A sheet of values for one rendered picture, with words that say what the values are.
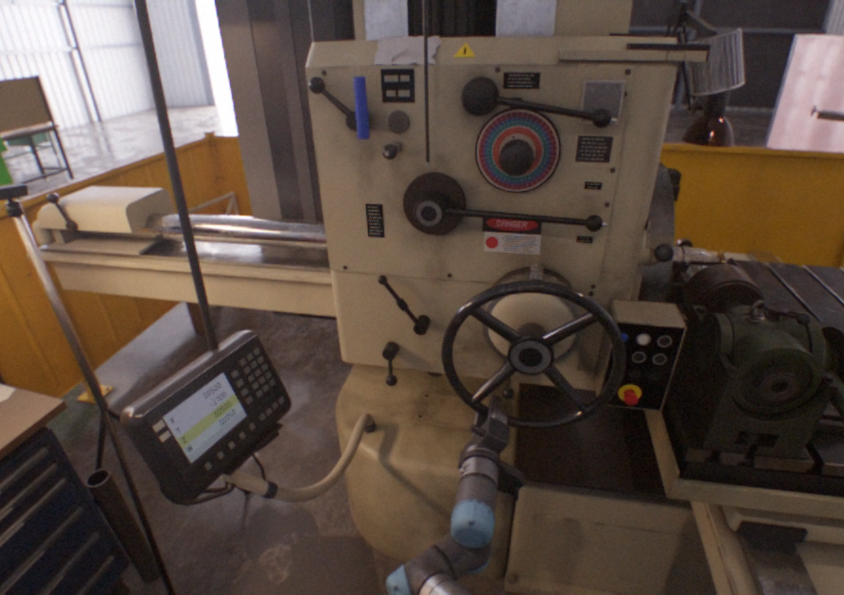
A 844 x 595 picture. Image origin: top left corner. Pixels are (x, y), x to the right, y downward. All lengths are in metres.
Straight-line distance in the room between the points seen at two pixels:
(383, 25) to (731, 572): 1.88
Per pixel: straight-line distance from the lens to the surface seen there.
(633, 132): 1.08
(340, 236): 1.21
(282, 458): 2.66
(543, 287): 0.91
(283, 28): 1.90
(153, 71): 1.02
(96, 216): 2.06
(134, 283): 2.13
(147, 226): 2.02
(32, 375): 3.27
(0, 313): 3.11
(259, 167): 2.05
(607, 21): 1.71
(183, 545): 2.49
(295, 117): 1.92
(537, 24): 1.69
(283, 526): 2.39
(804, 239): 4.17
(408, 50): 1.10
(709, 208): 3.84
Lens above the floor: 1.90
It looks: 29 degrees down
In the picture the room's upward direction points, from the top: 1 degrees counter-clockwise
